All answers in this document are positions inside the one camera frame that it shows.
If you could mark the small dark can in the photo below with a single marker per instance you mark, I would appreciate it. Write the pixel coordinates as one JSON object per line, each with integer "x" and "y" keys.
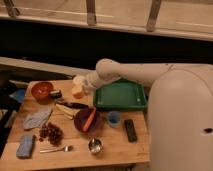
{"x": 55, "y": 94}

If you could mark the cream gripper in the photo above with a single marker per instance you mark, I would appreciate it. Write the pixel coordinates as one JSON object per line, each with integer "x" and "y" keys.
{"x": 79, "y": 88}

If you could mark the purple bowl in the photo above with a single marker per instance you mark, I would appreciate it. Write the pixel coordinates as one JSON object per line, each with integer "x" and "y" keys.
{"x": 81, "y": 117}

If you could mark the white cup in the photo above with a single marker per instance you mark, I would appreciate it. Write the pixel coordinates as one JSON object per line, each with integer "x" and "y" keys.
{"x": 79, "y": 80}

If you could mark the red yellow apple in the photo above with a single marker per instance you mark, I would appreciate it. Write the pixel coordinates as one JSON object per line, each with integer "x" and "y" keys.
{"x": 76, "y": 95}

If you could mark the blue plastic cup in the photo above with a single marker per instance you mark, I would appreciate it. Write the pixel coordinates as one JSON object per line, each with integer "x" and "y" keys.
{"x": 113, "y": 118}

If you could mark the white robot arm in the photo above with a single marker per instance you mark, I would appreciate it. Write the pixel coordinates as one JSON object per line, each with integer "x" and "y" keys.
{"x": 180, "y": 110}

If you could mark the blue sponge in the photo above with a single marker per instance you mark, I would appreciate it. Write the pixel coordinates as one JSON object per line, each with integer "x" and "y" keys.
{"x": 26, "y": 146}

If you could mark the small metal cup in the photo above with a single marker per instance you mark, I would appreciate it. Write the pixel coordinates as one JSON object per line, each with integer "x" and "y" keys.
{"x": 95, "y": 146}

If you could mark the bunch of red grapes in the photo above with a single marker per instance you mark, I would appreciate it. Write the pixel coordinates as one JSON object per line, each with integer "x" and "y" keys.
{"x": 52, "y": 133}

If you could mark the green plastic tray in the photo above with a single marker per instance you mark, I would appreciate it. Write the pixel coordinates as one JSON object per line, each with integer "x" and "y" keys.
{"x": 120, "y": 95}

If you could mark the orange bowl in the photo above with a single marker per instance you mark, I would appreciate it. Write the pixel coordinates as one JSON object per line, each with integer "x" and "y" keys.
{"x": 41, "y": 90}

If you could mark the grey cloth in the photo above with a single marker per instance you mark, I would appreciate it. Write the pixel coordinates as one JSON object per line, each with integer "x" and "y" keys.
{"x": 37, "y": 119}

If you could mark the black remote control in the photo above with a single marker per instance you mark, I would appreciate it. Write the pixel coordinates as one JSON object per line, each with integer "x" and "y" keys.
{"x": 130, "y": 130}

